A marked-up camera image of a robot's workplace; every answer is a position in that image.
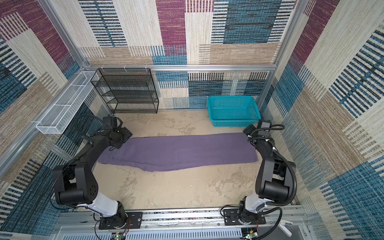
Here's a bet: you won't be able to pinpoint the teal plastic basket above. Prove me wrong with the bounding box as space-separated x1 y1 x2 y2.
208 96 261 127

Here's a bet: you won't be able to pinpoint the purple trousers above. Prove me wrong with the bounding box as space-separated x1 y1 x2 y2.
98 133 258 172

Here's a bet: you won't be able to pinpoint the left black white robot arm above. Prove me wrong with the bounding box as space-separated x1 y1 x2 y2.
53 127 133 229

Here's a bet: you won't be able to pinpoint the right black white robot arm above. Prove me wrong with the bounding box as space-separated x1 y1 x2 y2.
238 120 298 225

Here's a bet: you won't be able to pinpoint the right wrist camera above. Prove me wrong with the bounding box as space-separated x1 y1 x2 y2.
257 119 272 129

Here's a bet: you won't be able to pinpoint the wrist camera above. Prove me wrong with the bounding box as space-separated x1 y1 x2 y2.
257 119 272 129
102 116 123 130

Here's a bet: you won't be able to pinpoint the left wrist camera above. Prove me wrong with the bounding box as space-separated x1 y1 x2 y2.
102 116 123 130

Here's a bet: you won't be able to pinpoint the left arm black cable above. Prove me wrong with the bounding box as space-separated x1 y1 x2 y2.
74 114 104 142

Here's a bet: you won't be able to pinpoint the black wire mesh shelf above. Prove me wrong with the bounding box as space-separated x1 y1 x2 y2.
91 68 159 114

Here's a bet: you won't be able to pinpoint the white wire mesh tray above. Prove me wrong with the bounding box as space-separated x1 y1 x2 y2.
36 71 95 135

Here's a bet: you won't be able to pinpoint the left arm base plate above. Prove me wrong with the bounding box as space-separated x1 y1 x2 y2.
98 212 143 231

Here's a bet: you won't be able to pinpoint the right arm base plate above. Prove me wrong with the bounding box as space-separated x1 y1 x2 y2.
221 208 266 226

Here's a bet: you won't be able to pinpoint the white handle tool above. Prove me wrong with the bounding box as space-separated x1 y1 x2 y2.
278 219 293 238

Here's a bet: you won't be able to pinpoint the aluminium mounting rail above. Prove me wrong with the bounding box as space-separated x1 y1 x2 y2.
50 205 317 240

